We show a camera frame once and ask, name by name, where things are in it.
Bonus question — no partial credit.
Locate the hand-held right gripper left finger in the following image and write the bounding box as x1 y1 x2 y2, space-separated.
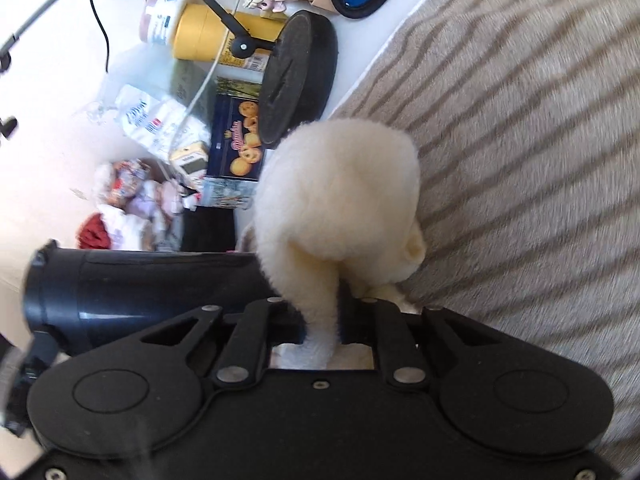
141 296 308 389

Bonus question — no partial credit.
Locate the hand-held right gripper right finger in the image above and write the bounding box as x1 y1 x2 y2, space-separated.
339 280 506 389

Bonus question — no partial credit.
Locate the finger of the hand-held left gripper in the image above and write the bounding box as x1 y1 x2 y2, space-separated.
0 329 58 436

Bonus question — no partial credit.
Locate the white fluffy towel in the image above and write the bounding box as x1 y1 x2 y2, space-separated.
239 119 428 371

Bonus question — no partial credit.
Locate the red knit cloth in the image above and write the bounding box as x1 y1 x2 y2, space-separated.
76 212 113 250

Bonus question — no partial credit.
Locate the white floral cloth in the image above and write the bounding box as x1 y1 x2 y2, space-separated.
95 180 171 252

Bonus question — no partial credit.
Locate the pink cloth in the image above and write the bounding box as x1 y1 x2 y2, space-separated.
155 180 186 216

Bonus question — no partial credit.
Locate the white remote control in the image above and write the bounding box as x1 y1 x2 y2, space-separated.
169 141 210 181

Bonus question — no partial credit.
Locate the round cookie tin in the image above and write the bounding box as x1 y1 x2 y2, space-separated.
197 76 266 210

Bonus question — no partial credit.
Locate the colourful floral cloth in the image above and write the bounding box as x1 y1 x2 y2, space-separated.
107 159 151 196

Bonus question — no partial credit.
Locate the grey striped towel mat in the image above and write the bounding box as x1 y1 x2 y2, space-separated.
320 0 640 466

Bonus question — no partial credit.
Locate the white tissue pack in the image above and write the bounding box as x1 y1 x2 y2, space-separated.
112 84 211 161

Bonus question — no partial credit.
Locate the black articulated stand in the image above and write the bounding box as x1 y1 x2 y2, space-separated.
0 0 338 150

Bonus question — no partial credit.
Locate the yellow canister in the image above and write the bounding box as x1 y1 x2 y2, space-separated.
172 4 288 72

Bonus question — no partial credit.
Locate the white cable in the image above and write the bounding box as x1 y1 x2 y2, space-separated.
172 0 248 171

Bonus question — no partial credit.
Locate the black cable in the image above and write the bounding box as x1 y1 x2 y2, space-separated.
87 0 151 76

